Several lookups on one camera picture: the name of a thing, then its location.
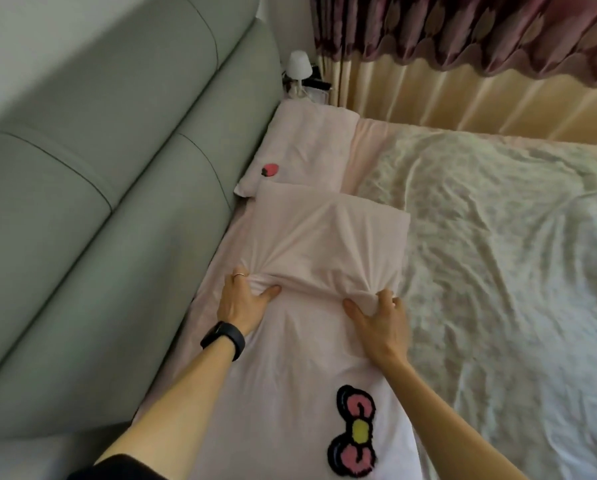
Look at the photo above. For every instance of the person's right hand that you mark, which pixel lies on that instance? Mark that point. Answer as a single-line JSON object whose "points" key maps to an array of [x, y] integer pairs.
{"points": [[386, 329]]}

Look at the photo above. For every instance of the person's left hand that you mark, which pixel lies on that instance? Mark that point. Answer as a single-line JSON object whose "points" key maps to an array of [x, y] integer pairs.
{"points": [[241, 304]]}

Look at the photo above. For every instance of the white pink bow pillow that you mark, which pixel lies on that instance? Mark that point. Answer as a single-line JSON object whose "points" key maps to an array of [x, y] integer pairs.
{"points": [[303, 344]]}

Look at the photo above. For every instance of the white strawberry patch pillow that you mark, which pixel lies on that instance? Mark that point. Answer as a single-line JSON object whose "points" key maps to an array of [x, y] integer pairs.
{"points": [[308, 144]]}

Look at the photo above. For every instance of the pink bed with grey headboard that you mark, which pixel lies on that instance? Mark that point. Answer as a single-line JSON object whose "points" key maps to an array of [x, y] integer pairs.
{"points": [[103, 194]]}

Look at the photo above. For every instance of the person's left forearm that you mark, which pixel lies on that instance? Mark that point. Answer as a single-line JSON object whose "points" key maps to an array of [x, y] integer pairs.
{"points": [[173, 414]]}

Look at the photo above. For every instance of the person's right forearm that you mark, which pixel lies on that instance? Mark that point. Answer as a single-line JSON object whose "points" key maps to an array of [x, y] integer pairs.
{"points": [[443, 424]]}

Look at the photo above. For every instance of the black smartwatch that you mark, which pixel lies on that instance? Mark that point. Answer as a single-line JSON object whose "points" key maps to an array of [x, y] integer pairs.
{"points": [[226, 337]]}

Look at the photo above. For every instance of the white floral blanket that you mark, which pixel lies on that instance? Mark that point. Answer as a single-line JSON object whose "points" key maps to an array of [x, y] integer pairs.
{"points": [[508, 274]]}

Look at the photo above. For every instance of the clear bedside shelf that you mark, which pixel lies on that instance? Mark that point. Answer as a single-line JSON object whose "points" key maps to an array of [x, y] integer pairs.
{"points": [[316, 92]]}

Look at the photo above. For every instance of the white table lamp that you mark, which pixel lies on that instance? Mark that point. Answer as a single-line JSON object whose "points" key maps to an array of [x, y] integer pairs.
{"points": [[298, 64]]}

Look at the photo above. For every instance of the maroon and cream curtain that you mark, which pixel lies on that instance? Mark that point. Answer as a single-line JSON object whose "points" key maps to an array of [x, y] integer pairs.
{"points": [[478, 64]]}

